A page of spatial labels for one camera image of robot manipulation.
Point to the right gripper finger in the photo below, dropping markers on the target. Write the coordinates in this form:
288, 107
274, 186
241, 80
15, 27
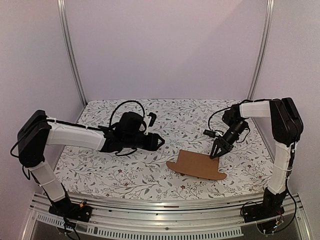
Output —
225, 149
216, 149

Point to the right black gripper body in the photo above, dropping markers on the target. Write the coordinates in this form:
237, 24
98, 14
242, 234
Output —
224, 140

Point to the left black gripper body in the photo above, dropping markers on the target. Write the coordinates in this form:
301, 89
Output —
131, 141

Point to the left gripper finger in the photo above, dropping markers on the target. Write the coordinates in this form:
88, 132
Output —
157, 140
154, 147

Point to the brown cardboard box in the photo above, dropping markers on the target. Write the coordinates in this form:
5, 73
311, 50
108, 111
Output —
197, 165

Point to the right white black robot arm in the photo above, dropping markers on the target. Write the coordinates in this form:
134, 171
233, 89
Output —
286, 127

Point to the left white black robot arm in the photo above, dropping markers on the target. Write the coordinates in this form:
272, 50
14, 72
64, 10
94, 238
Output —
130, 132

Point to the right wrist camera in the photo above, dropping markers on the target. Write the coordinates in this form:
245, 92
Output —
210, 133

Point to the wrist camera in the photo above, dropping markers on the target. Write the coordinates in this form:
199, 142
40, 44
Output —
210, 133
151, 118

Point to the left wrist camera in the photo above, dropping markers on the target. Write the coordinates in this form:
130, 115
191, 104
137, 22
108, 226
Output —
151, 118

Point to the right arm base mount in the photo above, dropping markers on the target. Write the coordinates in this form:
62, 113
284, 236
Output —
267, 220

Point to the aluminium front rail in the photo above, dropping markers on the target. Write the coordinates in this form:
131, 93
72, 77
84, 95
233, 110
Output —
204, 219

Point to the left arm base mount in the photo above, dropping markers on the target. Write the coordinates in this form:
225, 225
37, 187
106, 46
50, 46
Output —
68, 209

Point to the right aluminium frame post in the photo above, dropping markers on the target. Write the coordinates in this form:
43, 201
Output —
270, 4

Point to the aluminium frame post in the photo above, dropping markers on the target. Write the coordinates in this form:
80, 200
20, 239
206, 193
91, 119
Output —
70, 51
270, 4

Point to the left aluminium frame post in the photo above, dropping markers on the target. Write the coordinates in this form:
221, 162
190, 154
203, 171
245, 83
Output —
70, 51

